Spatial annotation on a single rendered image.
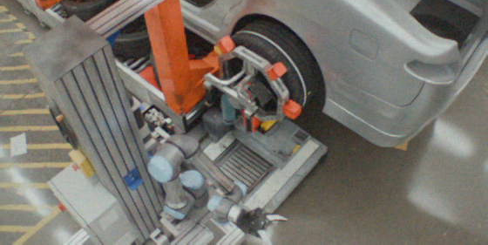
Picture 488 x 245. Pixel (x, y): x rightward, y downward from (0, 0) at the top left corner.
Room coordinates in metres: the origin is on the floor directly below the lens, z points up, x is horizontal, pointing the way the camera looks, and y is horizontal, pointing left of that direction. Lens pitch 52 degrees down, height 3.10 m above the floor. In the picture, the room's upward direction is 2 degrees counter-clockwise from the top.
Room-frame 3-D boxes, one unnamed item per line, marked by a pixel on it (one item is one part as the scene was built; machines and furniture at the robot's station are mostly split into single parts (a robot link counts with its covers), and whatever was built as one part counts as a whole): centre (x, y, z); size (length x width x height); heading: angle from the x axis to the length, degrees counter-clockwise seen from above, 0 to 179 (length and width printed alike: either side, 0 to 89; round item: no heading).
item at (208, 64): (2.30, 0.25, 0.69); 0.52 x 0.17 x 0.35; 138
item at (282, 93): (1.93, -0.04, 0.85); 0.54 x 0.07 x 0.54; 48
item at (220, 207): (0.90, 0.13, 1.21); 0.11 x 0.08 x 0.09; 61
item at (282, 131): (2.06, -0.16, 0.32); 0.40 x 0.30 x 0.28; 48
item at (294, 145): (2.03, -0.19, 0.13); 0.50 x 0.36 x 0.10; 48
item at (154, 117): (1.92, 0.64, 0.51); 0.20 x 0.14 x 0.13; 46
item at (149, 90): (2.92, 1.38, 0.28); 2.47 x 0.09 x 0.22; 48
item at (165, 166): (1.03, 0.36, 1.19); 0.15 x 0.12 x 0.55; 150
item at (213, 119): (2.13, 0.14, 0.26); 0.42 x 0.18 x 0.35; 138
